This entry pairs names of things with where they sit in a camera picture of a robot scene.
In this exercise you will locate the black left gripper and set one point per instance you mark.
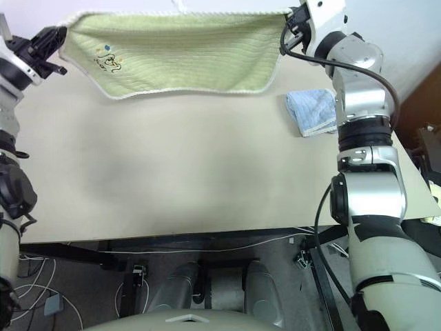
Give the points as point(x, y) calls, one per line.
point(29, 51)

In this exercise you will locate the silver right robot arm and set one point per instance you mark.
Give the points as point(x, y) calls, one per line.
point(375, 203)

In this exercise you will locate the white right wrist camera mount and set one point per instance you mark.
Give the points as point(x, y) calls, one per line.
point(327, 20)

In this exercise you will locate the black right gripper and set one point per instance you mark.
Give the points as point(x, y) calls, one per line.
point(299, 32)

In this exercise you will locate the small grey floor box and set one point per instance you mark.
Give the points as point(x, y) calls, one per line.
point(53, 307)

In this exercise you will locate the black metal table frame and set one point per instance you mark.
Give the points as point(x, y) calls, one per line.
point(72, 252)

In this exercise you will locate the grey block between shells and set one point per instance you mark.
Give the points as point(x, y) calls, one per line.
point(225, 289)

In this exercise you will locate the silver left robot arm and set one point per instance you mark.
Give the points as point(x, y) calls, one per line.
point(10, 193)

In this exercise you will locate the pale grey robot torso cover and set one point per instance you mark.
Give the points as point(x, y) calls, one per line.
point(186, 324)

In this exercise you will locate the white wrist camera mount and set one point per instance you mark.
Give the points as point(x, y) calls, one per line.
point(327, 20)
point(25, 70)

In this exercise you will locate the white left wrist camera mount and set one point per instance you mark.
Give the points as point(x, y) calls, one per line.
point(25, 70)

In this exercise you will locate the green towel with embroidery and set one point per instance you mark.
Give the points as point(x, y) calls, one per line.
point(179, 51)

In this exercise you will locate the dark equipment beside table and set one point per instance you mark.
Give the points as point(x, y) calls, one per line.
point(429, 155)

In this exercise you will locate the dark grey rounded shell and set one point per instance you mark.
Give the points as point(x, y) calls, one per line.
point(263, 293)
point(177, 286)

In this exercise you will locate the folded light blue towel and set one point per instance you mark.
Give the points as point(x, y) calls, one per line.
point(311, 108)

